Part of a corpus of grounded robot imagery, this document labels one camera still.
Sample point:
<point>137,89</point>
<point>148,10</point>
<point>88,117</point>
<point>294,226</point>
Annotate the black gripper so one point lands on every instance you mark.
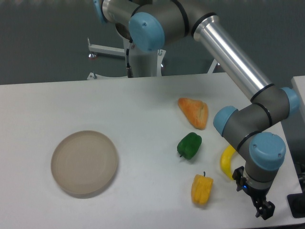
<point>257,192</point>

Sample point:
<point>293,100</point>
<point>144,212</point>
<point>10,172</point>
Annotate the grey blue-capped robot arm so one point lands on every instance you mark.
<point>150,26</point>

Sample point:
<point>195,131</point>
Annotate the yellow bell pepper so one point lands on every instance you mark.
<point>201,189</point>

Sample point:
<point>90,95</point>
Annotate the green bell pepper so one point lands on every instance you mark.
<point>189,145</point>

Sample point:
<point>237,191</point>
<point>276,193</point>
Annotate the black device at right edge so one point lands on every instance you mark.
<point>297,201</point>

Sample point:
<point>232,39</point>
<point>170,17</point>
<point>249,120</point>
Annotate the yellow banana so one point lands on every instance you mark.
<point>226,160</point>

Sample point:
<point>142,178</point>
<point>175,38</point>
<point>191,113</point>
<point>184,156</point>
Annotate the orange bread wedge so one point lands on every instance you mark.
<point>196,112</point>

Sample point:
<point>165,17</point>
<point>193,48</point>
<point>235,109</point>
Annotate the white side table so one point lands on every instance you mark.
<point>298,83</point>

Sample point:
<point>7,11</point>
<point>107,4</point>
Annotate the beige round plate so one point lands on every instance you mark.
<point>84,163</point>

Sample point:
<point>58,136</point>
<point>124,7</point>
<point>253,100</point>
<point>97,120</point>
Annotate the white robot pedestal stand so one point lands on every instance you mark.
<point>156,63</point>

